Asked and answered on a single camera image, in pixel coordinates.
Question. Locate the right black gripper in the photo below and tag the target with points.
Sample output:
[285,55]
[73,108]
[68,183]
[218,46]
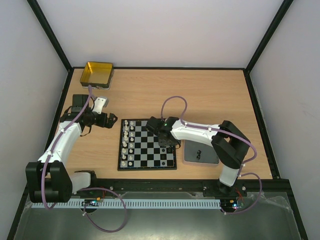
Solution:
[165,139]

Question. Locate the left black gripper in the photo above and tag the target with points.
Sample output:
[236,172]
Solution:
[110,123]

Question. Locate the black and silver chessboard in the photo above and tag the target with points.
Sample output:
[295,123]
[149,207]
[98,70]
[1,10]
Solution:
[139,149]

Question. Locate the pink tin with chess pieces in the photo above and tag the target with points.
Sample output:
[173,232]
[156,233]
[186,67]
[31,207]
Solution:
[195,153]

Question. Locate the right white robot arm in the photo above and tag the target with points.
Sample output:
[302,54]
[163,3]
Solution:
[228,142]

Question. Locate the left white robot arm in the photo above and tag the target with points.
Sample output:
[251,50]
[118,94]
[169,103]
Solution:
[52,164]

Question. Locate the yellow square tin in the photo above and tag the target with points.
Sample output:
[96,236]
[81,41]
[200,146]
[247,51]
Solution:
[98,75]

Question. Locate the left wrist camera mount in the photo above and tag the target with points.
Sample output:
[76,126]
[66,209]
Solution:
[100,103]

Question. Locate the grey slotted cable duct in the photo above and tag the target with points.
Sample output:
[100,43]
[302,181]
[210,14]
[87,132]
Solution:
[75,203]

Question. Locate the black aluminium frame rail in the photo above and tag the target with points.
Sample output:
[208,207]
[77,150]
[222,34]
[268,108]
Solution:
[160,186]

